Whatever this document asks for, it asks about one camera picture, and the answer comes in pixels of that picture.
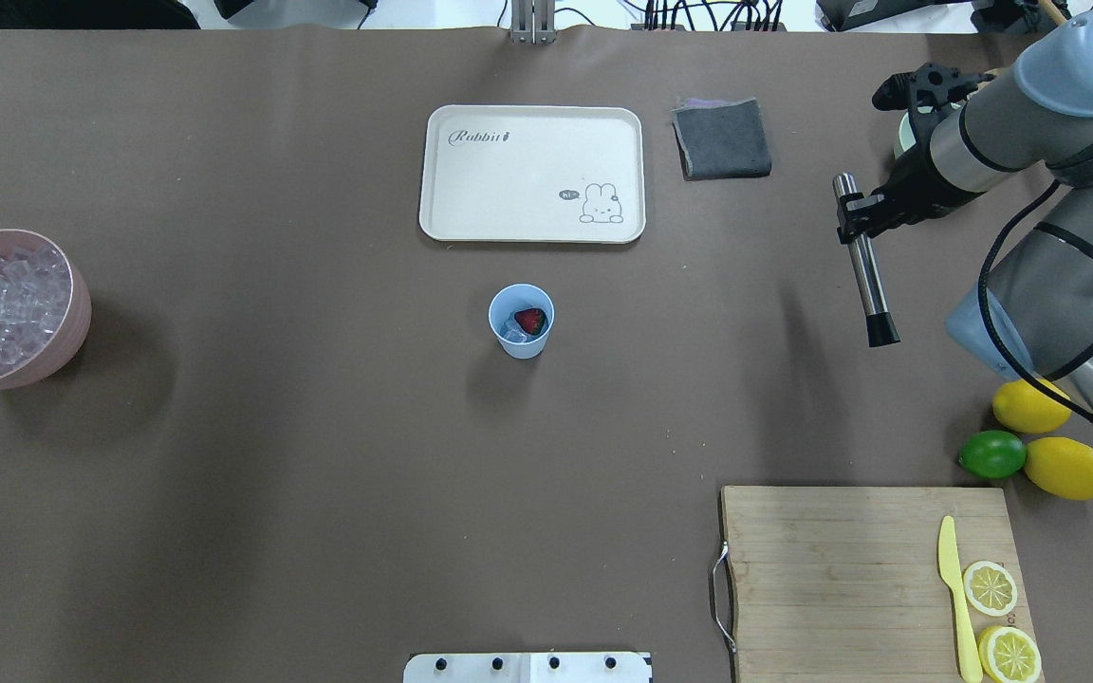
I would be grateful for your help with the grey folded cloth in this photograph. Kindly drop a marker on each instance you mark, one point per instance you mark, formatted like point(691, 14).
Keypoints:
point(719, 140)

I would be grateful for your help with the lemon slice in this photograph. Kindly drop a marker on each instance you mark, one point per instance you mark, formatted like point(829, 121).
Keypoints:
point(990, 588)
point(1008, 654)

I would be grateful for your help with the clear ice cubes pile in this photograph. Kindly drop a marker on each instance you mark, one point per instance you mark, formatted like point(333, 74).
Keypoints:
point(36, 288)

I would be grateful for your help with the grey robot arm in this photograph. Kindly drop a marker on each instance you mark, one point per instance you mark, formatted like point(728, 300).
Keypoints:
point(1030, 313)

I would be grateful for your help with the yellow lemon lower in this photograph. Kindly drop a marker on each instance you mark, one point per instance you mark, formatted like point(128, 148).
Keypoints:
point(1061, 466)

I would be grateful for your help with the lemon slice lower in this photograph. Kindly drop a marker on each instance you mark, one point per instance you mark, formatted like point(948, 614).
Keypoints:
point(1008, 654)

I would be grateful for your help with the pink bowl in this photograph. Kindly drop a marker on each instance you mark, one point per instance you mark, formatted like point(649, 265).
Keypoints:
point(72, 330)

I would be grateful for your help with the red strawberry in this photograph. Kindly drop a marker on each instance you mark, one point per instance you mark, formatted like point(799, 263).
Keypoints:
point(534, 320)

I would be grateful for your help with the lemon slice upper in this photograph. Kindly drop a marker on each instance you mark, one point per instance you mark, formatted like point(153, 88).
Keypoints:
point(990, 588)

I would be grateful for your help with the yellow lemon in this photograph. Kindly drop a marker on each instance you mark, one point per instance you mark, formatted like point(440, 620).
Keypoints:
point(1061, 466)
point(1022, 408)

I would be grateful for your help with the yellow plastic knife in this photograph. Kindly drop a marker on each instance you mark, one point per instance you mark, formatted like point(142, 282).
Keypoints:
point(948, 566)

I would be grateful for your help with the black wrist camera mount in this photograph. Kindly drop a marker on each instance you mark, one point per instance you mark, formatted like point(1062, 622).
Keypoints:
point(932, 86)

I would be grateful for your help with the green lime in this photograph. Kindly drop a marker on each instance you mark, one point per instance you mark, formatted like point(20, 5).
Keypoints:
point(993, 455)

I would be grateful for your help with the steel muddler black tip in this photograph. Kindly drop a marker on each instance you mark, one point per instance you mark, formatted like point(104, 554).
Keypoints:
point(880, 327)

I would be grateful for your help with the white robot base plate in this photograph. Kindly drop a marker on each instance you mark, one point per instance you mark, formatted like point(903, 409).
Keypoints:
point(597, 666)

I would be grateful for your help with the yellow lemon upper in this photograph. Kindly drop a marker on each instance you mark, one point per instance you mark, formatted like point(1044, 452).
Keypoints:
point(1022, 408)

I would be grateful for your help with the aluminium camera mount post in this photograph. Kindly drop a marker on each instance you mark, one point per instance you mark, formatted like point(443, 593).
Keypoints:
point(532, 22)

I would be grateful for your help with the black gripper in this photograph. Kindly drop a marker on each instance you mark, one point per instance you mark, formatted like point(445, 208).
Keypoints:
point(916, 185)

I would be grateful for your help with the cream rabbit tray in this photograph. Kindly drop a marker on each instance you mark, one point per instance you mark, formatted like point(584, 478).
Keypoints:
point(533, 174)

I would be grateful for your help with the light blue cup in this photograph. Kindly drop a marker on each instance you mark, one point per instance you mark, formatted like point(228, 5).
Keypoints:
point(514, 298)

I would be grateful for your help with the wooden cutting board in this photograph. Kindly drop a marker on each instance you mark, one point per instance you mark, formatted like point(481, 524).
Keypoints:
point(841, 584)

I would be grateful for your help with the mint green bowl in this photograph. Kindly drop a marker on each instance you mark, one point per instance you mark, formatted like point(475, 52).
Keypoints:
point(906, 137)

